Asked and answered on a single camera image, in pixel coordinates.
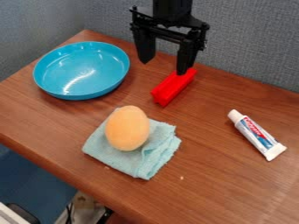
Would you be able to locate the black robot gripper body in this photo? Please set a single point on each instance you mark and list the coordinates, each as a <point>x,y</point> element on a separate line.
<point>170,21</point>

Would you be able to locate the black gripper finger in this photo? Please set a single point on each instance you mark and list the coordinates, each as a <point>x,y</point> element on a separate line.
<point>186,56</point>
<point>145,44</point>

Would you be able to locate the blue plate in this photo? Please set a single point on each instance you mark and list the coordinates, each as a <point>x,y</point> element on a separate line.
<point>82,71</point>

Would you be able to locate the yellow orange ball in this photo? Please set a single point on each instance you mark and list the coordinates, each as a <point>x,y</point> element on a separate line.
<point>128,128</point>

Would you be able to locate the red plastic block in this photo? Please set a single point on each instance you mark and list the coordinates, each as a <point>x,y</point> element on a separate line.
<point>173,85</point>

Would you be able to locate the white toothpaste tube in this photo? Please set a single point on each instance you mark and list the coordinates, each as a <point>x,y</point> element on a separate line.
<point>257,135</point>

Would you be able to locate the light blue folded cloth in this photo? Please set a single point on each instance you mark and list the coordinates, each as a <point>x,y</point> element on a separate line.
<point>142,162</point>

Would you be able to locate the beige bag under table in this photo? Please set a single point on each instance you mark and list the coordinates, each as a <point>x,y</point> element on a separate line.
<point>85,211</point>

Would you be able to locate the white object bottom left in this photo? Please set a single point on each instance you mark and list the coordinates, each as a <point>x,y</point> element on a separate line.
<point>10,217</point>

